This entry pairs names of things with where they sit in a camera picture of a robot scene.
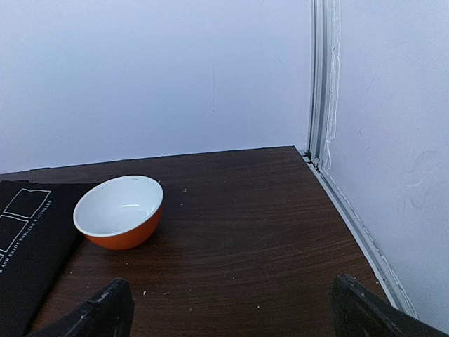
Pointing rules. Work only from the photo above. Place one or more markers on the black poker mat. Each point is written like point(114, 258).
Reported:
point(38, 236)

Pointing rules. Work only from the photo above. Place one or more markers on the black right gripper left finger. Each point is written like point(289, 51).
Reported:
point(109, 312)

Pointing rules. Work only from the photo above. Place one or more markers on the aluminium corner post right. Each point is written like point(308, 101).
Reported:
point(325, 78)

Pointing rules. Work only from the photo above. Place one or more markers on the orange bowl white inside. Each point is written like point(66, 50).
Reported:
point(120, 213)

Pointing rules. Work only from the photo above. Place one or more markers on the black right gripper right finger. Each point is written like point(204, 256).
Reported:
point(357, 311)

